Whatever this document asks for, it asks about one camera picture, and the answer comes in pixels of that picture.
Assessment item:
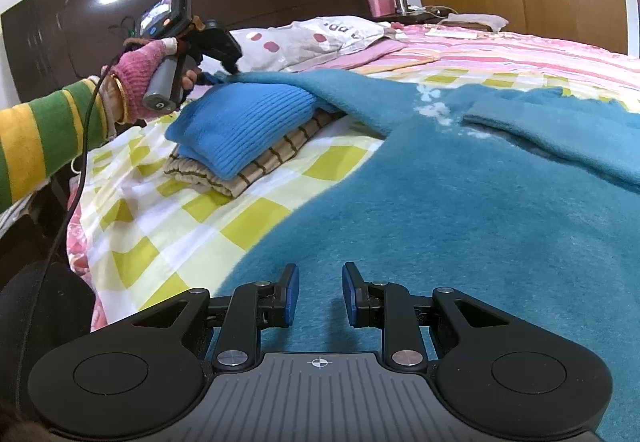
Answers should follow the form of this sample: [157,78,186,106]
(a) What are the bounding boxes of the beige striped folded garment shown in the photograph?
[162,108,347,199]

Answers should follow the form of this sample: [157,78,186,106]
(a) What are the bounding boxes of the pink storage box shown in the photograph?
[367,0,396,18]

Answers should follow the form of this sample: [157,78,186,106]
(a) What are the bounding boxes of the striped green yellow sleeve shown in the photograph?
[0,76,114,210]

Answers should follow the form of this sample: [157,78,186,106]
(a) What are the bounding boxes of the teal fuzzy sweater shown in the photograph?
[220,70,639,441]

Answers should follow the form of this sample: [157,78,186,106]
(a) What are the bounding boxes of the pink striped bedspread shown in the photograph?
[319,20,640,95]

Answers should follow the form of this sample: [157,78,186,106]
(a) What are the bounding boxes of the grey pillow pink dots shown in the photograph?
[231,16,406,72]

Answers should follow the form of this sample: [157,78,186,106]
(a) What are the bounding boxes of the left hand pink glove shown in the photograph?
[99,38,186,124]

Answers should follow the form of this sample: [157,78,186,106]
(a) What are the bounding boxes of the grey cloth on nightstand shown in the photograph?
[440,12,509,33]

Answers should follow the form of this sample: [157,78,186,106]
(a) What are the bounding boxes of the bright blue folded sweater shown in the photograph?
[165,83,321,181]

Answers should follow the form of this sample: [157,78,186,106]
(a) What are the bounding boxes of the black cable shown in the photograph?
[14,16,151,423]

